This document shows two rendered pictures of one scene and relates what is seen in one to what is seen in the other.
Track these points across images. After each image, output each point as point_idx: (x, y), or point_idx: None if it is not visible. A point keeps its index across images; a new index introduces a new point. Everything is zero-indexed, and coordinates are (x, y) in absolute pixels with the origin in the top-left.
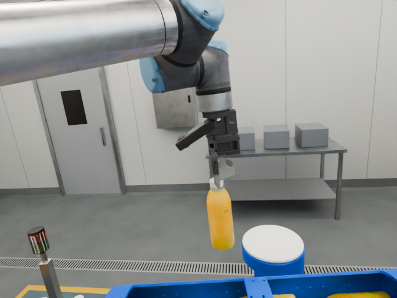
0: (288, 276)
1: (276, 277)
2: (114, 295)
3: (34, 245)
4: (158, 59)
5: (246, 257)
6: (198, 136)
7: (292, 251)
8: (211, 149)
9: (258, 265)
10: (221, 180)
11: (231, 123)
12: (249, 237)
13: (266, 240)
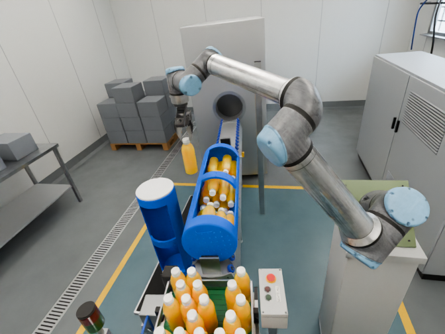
0: (204, 169)
1: (203, 172)
2: (202, 219)
3: (100, 317)
4: (200, 78)
5: (157, 203)
6: (185, 116)
7: (167, 182)
8: (191, 120)
9: (167, 199)
10: (188, 137)
11: (186, 106)
12: (146, 196)
13: (153, 189)
